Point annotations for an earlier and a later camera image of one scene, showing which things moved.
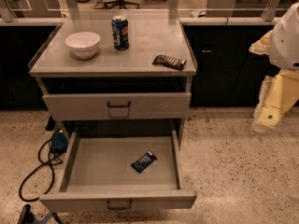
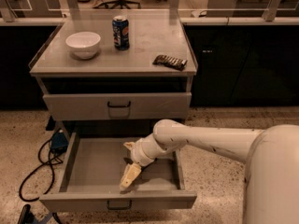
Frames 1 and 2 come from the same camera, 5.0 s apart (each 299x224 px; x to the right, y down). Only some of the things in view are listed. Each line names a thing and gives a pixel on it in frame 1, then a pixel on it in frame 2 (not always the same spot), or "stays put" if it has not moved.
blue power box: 59,142 stays put
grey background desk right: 250,1 stays put
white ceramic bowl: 83,44 stays put
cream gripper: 286,47 to 138,155
